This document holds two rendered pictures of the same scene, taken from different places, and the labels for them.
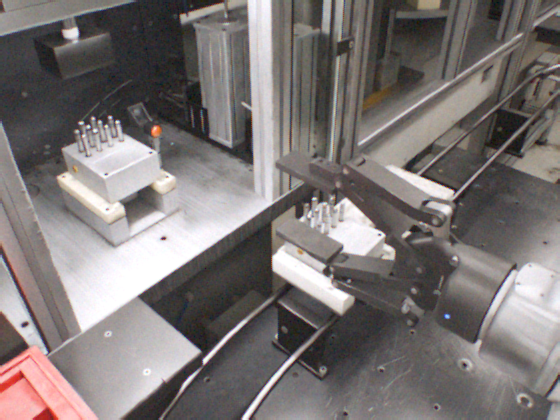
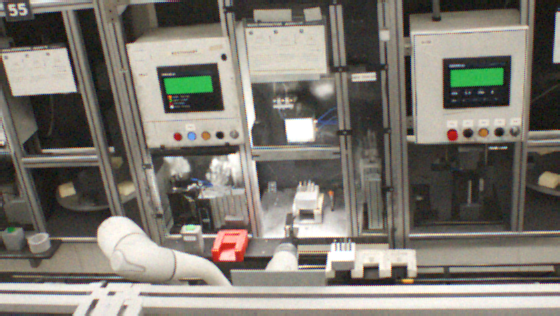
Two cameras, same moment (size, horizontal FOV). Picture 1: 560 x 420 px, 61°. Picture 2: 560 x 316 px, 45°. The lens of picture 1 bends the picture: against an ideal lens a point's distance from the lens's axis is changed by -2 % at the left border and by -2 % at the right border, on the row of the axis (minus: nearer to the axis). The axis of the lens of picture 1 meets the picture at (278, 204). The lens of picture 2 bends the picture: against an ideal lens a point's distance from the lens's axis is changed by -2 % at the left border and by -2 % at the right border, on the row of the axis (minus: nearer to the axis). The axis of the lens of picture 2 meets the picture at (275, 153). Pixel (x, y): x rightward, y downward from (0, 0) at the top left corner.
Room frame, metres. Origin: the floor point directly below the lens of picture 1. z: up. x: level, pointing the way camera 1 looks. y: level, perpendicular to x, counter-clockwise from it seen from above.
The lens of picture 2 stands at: (-0.80, -2.01, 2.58)
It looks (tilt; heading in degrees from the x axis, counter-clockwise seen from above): 26 degrees down; 60
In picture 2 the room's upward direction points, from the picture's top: 7 degrees counter-clockwise
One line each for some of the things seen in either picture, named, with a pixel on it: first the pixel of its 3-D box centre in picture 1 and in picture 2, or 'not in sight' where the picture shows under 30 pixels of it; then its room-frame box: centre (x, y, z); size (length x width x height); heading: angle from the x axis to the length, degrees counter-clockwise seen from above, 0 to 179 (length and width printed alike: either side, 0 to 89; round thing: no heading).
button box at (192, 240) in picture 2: not in sight; (193, 238); (0.12, 0.37, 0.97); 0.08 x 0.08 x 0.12; 48
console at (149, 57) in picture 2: not in sight; (193, 84); (0.30, 0.49, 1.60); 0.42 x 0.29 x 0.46; 138
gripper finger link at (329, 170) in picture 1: (335, 165); not in sight; (0.37, -0.05, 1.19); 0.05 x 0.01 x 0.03; 48
